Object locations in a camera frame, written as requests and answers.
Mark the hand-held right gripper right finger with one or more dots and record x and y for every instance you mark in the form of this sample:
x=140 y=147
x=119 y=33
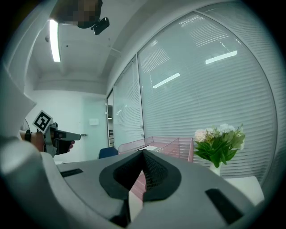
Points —
x=192 y=201

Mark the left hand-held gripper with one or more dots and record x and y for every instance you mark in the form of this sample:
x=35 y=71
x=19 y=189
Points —
x=48 y=132

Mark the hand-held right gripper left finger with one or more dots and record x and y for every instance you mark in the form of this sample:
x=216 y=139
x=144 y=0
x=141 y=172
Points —
x=89 y=176

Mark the pink mesh desk organizer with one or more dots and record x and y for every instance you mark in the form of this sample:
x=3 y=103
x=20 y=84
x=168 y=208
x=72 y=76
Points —
x=172 y=145

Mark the person's left forearm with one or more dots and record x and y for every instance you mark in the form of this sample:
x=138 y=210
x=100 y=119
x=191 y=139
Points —
x=22 y=135

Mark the person's left hand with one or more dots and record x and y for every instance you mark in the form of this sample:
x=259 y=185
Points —
x=38 y=141

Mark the blue chair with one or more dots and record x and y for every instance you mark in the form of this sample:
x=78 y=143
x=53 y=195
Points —
x=108 y=152

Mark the white vase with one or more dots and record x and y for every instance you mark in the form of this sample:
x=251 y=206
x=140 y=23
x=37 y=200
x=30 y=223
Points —
x=216 y=168

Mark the black wristband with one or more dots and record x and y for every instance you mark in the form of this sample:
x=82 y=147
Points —
x=28 y=135

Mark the narrow white window blind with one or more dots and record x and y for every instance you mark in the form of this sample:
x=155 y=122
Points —
x=127 y=107

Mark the white and pink flower bouquet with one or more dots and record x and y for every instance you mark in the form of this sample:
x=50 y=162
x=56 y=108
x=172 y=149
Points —
x=220 y=145

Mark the long ceiling light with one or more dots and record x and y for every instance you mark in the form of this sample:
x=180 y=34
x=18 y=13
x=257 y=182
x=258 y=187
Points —
x=54 y=40

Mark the round ceiling sensor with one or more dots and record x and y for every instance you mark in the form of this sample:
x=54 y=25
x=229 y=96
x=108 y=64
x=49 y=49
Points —
x=47 y=39

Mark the wide white window blind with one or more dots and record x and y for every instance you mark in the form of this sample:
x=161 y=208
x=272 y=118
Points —
x=201 y=100

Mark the white wall plate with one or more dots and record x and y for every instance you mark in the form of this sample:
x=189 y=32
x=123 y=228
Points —
x=93 y=121

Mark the black head-mounted camera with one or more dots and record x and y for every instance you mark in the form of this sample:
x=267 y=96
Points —
x=101 y=25

